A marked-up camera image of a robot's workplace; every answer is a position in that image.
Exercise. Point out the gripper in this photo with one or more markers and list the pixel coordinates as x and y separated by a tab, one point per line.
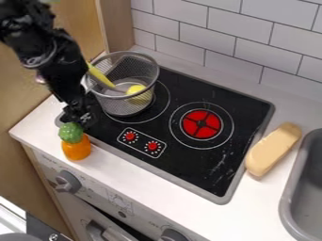
79	111

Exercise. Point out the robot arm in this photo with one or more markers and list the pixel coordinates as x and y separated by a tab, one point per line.
50	53

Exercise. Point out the orange toy with green top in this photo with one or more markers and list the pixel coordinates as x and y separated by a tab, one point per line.
76	147

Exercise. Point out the yellow toy lemon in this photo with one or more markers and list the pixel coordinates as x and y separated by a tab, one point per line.
136	90

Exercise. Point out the silver mesh basket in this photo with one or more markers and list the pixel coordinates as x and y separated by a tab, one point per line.
130	70

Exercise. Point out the toy stove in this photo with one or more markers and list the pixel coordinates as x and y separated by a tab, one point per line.
201	150

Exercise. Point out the tan toy bread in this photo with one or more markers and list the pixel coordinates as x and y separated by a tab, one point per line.
272	150

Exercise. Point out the toy sink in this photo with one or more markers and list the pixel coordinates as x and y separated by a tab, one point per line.
306	194

